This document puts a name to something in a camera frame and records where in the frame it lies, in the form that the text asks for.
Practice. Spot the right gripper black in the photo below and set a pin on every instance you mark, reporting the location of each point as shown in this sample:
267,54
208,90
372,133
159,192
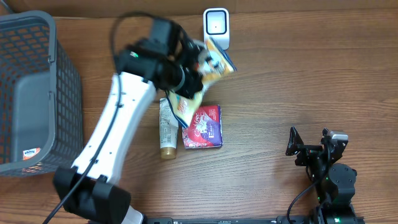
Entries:
306,151

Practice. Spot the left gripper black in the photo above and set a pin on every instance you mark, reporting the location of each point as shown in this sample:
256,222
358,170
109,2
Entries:
194,83

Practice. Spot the orange cream snack bag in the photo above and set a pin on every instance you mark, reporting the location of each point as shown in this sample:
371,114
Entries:
213,64

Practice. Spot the white tube gold cap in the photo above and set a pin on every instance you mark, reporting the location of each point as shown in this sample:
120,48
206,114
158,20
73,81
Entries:
168,130

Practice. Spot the red purple tissue pack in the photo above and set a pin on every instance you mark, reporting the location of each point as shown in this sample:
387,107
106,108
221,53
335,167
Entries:
205,130

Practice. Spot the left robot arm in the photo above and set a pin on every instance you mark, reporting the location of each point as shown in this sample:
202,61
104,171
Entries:
165,60

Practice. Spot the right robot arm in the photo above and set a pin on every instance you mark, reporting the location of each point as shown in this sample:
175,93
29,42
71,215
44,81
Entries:
332,181

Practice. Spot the white barcode scanner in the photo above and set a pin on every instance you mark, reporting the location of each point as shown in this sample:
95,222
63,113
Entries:
216,26

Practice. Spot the dark grey plastic basket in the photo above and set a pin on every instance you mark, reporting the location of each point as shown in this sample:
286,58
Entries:
41,97

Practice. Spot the orange white sticker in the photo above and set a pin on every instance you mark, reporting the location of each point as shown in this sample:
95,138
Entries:
29,153

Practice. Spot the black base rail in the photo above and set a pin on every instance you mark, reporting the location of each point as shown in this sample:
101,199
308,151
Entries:
277,220

